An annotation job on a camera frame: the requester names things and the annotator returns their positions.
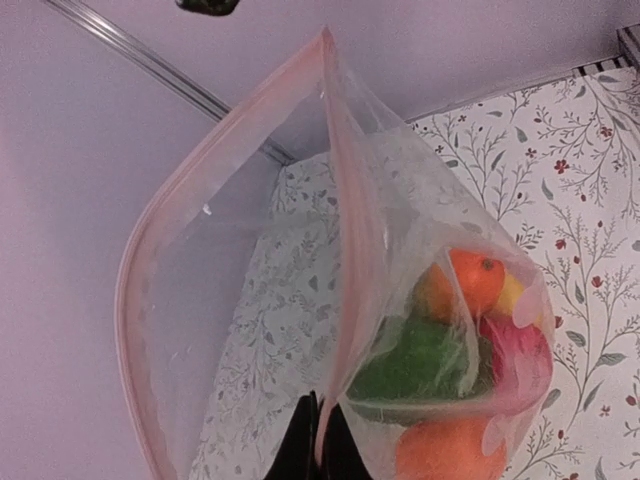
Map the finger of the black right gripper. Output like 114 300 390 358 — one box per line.
175 0 239 17

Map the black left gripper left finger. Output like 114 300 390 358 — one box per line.
264 391 320 480

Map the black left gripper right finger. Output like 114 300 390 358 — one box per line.
319 405 372 480

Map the orange green toy mango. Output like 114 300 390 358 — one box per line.
395 417 507 480

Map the green toy bell pepper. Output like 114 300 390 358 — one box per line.
347 317 494 403

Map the clear zip top bag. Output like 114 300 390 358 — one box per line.
115 30 554 479

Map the red toy apple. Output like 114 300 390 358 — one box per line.
479 315 553 415

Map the orange toy orange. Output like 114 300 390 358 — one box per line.
449 248 506 317

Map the floral tablecloth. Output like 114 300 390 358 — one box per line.
190 69 639 479

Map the right aluminium corner post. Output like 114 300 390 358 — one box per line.
44 0 296 166

